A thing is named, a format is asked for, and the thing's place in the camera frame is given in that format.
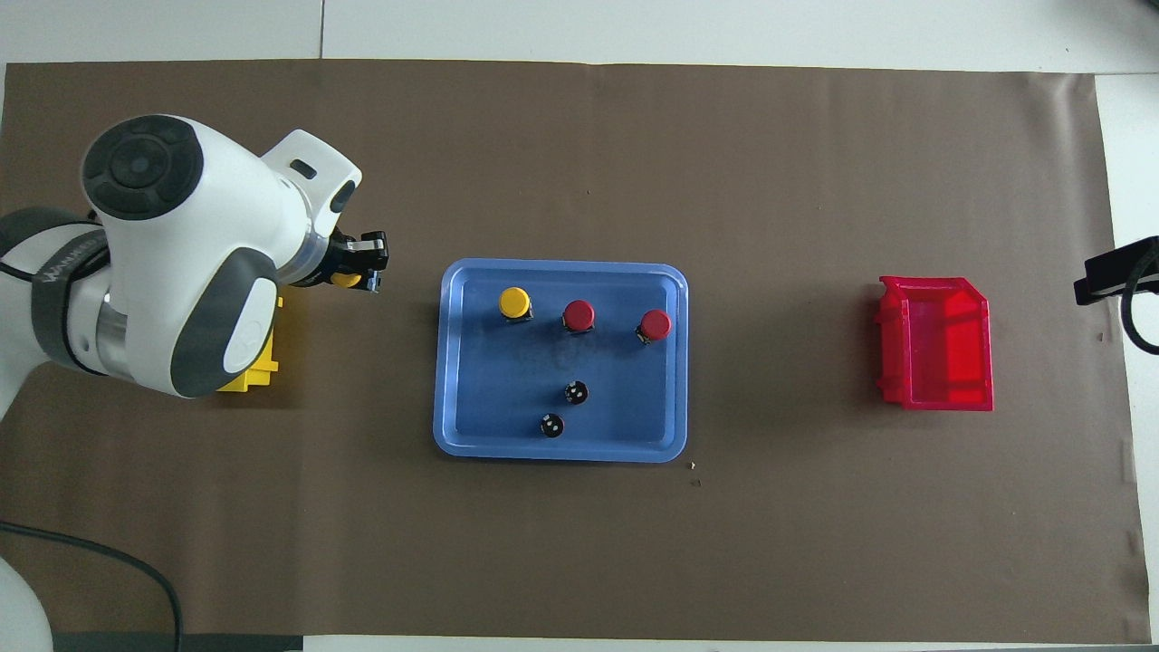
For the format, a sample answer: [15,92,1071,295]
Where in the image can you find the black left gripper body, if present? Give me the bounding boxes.
[303,228,361,287]

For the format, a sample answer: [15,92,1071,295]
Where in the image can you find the blue plastic tray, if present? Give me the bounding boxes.
[433,258,689,464]

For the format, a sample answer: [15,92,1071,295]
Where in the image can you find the yellow plastic bin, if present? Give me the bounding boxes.
[216,294,283,394]

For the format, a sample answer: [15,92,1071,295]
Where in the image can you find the red plastic bin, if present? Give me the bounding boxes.
[875,275,995,413]

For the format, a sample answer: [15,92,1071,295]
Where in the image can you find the brown paper mat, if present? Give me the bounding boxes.
[0,59,1151,644]

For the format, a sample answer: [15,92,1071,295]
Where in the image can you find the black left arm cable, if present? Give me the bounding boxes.
[0,521,184,652]

